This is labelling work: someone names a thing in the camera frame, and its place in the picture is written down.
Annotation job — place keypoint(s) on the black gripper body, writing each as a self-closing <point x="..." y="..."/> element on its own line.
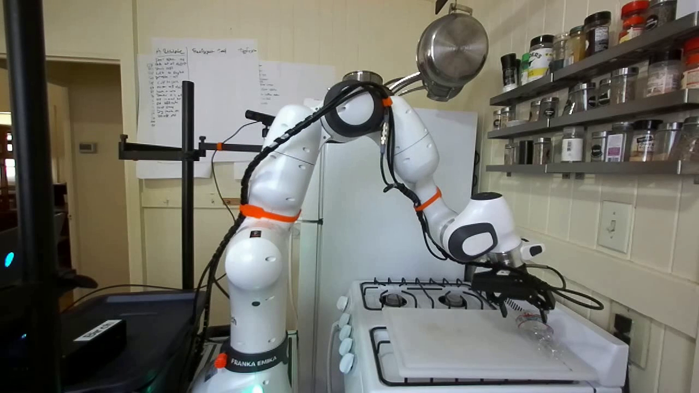
<point x="527" y="282"/>

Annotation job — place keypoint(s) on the clear plastic bottle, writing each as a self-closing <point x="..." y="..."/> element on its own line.
<point x="535" y="329"/>

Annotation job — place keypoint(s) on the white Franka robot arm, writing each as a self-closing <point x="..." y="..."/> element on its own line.
<point x="255" y="270"/>

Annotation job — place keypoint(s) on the white gas stove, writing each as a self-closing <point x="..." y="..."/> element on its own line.
<point x="467" y="350"/>

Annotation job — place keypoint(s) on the grey spice shelf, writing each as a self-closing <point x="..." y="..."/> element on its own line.
<point x="598" y="63"/>
<point x="598" y="167"/>
<point x="598" y="114"/>

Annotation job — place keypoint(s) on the white label spice jar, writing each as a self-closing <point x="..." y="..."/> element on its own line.
<point x="573" y="144"/>

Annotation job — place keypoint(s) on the white stove knob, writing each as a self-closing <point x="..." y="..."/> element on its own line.
<point x="348" y="364"/>
<point x="341" y="302"/>
<point x="347" y="341"/>
<point x="343" y="322"/>

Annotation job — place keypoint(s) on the purple label spice jar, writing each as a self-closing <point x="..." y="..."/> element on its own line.
<point x="616" y="142"/>

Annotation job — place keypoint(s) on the white refrigerator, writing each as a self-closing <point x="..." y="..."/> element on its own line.
<point x="351" y="232"/>

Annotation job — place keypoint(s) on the glass spice jar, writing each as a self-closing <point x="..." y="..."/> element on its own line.
<point x="661" y="14"/>
<point x="645" y="140"/>
<point x="663" y="76"/>

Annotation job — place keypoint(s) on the dark spice jar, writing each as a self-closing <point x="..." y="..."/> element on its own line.
<point x="510" y="71"/>

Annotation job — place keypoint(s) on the white green label jar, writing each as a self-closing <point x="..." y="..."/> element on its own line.
<point x="540" y="57"/>

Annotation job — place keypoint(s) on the brown spice jar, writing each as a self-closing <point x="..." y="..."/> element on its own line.
<point x="576" y="44"/>

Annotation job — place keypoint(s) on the large hanging steel pan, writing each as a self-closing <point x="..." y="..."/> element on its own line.
<point x="454" y="44"/>

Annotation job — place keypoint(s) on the black lid spice jar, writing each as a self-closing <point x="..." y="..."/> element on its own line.
<point x="598" y="34"/>

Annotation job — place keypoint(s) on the red lid spice jar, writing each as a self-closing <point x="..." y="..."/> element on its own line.
<point x="633" y="21"/>

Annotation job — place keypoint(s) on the small white paper sheet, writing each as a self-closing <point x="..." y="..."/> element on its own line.
<point x="291" y="84"/>

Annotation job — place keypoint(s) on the black cart top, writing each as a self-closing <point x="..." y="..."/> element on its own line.
<point x="144" y="329"/>

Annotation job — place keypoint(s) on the white handwritten paper sheet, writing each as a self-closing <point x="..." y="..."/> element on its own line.
<point x="210" y="94"/>

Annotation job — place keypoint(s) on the black box with white label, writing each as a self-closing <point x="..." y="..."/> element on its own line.
<point x="92" y="341"/>

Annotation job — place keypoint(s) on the thick black pole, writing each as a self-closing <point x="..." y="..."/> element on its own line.
<point x="31" y="198"/>

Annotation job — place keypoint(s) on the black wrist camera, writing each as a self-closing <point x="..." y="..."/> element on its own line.
<point x="486" y="278"/>

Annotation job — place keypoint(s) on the black wall outlet plug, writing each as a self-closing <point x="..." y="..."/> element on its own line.
<point x="623" y="326"/>

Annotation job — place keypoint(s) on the white wall switch plate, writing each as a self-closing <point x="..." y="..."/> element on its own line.
<point x="615" y="226"/>

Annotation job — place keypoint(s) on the black camera stand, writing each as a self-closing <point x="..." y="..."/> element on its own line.
<point x="189" y="183"/>

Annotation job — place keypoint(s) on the wall thermostat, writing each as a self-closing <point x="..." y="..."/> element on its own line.
<point x="88" y="148"/>

